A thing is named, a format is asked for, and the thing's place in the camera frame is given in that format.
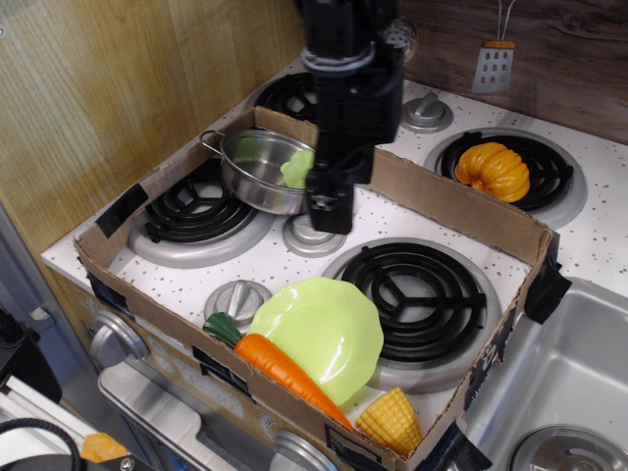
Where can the silver centre stove knob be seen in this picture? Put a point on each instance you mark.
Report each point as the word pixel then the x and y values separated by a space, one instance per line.
pixel 302 239

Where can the silver left oven knob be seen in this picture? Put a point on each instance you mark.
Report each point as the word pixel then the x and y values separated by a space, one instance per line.
pixel 115 341

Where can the hanging metal spatula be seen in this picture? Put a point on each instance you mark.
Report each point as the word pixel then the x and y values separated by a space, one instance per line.
pixel 495 58

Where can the hanging metal strainer ladle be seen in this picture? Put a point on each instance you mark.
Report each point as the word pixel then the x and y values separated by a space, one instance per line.
pixel 403 36

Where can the back left black burner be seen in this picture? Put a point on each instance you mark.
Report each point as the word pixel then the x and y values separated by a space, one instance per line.
pixel 292 95

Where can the silver right oven knob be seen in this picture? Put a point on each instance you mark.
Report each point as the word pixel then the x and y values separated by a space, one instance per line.
pixel 294 453

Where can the metal sink basin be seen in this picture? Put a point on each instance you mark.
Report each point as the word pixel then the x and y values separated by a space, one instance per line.
pixel 558 400

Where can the front right black burner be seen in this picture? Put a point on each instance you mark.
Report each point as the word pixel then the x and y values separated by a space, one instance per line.
pixel 430 306

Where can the yellow toy corn cob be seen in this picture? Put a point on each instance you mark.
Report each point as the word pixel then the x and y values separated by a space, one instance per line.
pixel 391 422

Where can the silver oven knob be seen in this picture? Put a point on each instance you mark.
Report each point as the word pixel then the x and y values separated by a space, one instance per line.
pixel 115 341
pixel 294 453

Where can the silver oven door handle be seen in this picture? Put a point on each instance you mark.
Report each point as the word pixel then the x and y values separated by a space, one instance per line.
pixel 192 431

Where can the orange toy pumpkin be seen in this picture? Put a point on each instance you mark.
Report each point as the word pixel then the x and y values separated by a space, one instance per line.
pixel 494 169

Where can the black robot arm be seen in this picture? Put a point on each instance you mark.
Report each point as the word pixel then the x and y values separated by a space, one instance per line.
pixel 342 28

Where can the small steel pot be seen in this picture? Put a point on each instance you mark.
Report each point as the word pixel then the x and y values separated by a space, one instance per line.
pixel 250 168

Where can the silver stove knob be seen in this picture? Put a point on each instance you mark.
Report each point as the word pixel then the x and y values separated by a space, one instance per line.
pixel 239 300
pixel 428 114
pixel 302 239

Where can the orange object bottom left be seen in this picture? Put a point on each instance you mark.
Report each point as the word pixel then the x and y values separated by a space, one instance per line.
pixel 100 447

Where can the green toy broccoli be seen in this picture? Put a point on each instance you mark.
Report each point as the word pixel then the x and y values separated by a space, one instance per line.
pixel 296 169

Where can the front left black burner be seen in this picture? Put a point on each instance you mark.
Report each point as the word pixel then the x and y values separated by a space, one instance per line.
pixel 197 208

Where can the light green plastic plate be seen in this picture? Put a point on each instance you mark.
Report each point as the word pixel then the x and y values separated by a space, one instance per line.
pixel 329 328

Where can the black burner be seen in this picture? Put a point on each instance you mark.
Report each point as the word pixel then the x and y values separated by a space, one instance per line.
pixel 292 95
pixel 197 208
pixel 430 306
pixel 550 174

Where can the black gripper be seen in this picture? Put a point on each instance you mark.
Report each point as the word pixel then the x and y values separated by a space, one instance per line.
pixel 359 101

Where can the back right black burner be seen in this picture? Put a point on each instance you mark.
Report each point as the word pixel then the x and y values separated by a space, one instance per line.
pixel 550 174

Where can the cardboard fence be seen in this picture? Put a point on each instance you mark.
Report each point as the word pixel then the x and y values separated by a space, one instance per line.
pixel 434 200

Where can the silver back stove knob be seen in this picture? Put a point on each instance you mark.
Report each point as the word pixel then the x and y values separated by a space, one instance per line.
pixel 428 114

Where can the orange toy carrot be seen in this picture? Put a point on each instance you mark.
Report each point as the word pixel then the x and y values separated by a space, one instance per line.
pixel 263 354

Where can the silver front stove knob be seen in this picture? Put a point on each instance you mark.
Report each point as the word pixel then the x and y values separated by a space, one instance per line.
pixel 239 300

